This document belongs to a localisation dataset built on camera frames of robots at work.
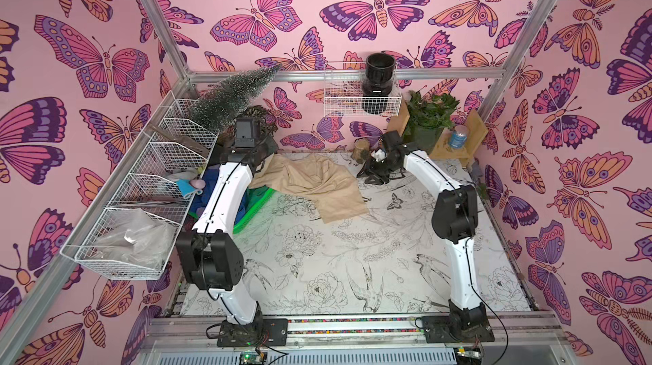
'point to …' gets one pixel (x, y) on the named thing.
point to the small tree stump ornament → (361, 150)
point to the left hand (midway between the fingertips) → (276, 139)
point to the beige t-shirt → (313, 180)
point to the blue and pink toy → (189, 187)
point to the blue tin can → (458, 137)
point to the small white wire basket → (343, 95)
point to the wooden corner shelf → (400, 120)
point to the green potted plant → (428, 116)
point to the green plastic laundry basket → (253, 202)
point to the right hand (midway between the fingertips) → (356, 177)
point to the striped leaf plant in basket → (267, 123)
